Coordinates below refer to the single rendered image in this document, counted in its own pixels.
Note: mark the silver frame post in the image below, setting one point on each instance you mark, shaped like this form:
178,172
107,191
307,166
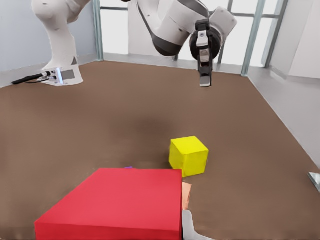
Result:
273,32
252,37
98,30

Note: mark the pale grey finger of the left gripper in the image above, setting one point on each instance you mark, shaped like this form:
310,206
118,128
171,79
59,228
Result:
206,78

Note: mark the blue wooden cube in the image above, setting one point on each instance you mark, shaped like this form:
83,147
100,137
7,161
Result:
128,167

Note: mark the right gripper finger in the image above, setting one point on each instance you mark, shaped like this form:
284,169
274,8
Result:
188,225

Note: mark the silver frame foot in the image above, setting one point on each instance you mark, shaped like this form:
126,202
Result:
315,180

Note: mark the yellow wooden cube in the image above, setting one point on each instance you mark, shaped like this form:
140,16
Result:
188,156

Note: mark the red wooden cube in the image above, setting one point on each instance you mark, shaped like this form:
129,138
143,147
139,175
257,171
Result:
120,202

